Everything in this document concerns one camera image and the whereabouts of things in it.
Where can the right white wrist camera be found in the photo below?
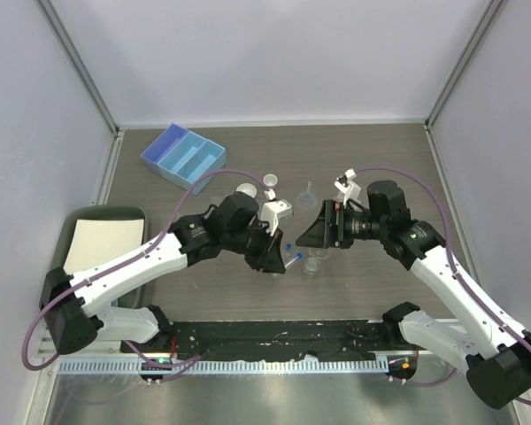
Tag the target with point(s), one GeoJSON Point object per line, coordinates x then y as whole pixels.
{"type": "Point", "coordinates": [346, 184]}

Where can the dark green tray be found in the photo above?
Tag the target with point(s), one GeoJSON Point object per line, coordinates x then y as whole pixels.
{"type": "Point", "coordinates": [95, 212]}

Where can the clear plastic funnel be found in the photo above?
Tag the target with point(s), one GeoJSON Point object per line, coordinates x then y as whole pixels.
{"type": "Point", "coordinates": [306, 200]}

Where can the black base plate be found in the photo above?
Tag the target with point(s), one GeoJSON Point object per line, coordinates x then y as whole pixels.
{"type": "Point", "coordinates": [280, 341]}

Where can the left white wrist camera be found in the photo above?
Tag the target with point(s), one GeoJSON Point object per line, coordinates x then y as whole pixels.
{"type": "Point", "coordinates": [274, 210]}

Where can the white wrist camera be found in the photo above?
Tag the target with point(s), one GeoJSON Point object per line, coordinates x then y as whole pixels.
{"type": "Point", "coordinates": [274, 210]}
{"type": "Point", "coordinates": [346, 184]}

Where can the small glass beaker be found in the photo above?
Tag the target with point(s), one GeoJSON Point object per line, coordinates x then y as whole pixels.
{"type": "Point", "coordinates": [319, 253]}

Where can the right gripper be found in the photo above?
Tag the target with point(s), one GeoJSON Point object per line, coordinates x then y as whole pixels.
{"type": "Point", "coordinates": [321, 234]}

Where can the blue compartment organizer tray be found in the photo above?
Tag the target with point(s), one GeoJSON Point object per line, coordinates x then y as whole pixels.
{"type": "Point", "coordinates": [182, 156]}

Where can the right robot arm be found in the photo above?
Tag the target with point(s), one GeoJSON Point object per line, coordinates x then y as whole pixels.
{"type": "Point", "coordinates": [493, 351]}

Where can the white slotted cable duct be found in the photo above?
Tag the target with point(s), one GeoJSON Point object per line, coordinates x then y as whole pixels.
{"type": "Point", "coordinates": [308, 365]}

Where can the white paper sheet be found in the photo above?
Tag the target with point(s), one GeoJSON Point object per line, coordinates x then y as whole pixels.
{"type": "Point", "coordinates": [98, 241]}

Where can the aluminium rail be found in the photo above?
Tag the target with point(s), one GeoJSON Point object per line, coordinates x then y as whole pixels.
{"type": "Point", "coordinates": [45, 348]}

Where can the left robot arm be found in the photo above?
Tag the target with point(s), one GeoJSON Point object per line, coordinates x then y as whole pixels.
{"type": "Point", "coordinates": [78, 310]}

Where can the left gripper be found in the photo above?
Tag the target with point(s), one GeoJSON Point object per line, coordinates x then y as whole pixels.
{"type": "Point", "coordinates": [270, 258]}

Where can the white evaporating dish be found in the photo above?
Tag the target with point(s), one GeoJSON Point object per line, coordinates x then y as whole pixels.
{"type": "Point", "coordinates": [247, 189]}

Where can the white ceramic crucible cup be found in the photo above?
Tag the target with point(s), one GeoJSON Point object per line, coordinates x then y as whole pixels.
{"type": "Point", "coordinates": [270, 180]}

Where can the clear test tube rack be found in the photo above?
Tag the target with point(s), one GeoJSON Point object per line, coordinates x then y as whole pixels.
{"type": "Point", "coordinates": [353, 202]}

